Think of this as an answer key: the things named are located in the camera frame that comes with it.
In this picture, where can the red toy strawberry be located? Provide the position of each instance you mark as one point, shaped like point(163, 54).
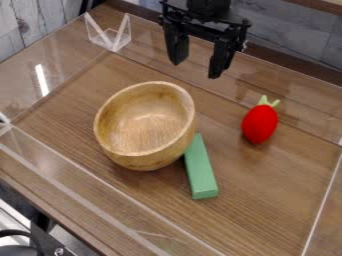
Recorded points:
point(260, 121)

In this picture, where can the clear acrylic corner bracket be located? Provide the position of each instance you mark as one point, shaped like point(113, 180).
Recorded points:
point(109, 39)

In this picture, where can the brown wooden bowl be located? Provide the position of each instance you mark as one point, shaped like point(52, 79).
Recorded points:
point(144, 125)

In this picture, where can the black stand under table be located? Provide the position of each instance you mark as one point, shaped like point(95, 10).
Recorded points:
point(25, 237)

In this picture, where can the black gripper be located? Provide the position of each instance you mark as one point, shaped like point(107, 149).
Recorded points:
point(207, 19)

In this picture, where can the green rectangular stick block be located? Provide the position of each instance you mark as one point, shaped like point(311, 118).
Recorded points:
point(199, 170)

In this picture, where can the clear acrylic tray wall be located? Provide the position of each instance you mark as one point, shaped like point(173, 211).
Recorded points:
point(113, 223)

